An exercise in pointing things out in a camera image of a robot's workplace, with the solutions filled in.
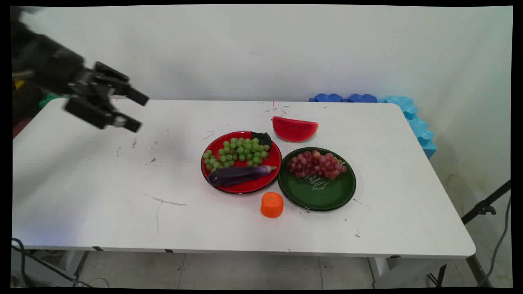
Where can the light blue foam mat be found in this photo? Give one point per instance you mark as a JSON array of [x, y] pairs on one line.
[[416, 126]]

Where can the orange toy fruit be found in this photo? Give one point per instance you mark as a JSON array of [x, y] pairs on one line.
[[271, 205]]

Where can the watermelon slice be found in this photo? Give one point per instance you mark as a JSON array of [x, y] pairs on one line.
[[294, 130]]

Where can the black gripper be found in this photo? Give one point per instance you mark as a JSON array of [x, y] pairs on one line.
[[49, 61]]

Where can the dark green leaf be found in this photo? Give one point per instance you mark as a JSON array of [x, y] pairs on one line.
[[262, 139]]

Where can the purple eggplant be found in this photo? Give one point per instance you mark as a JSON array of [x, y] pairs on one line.
[[239, 174]]

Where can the red grape bunch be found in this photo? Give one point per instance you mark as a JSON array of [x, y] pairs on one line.
[[316, 165]]

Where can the dark green plate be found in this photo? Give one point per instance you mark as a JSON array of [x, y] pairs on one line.
[[318, 196]]

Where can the black table leg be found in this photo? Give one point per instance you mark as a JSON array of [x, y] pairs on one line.
[[440, 275], [81, 263]]

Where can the black tripod stand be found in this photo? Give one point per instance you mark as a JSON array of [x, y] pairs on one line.
[[484, 209]]

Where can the red plate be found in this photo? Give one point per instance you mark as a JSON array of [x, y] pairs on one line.
[[249, 185]]

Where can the dark woven basket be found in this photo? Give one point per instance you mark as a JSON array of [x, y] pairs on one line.
[[24, 102]]

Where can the yellow object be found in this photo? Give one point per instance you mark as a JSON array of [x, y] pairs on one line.
[[18, 84]]

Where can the green foam mat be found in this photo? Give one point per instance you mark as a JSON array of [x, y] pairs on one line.
[[51, 99]]

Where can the green grape bunch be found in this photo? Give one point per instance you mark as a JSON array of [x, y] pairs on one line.
[[241, 152]]

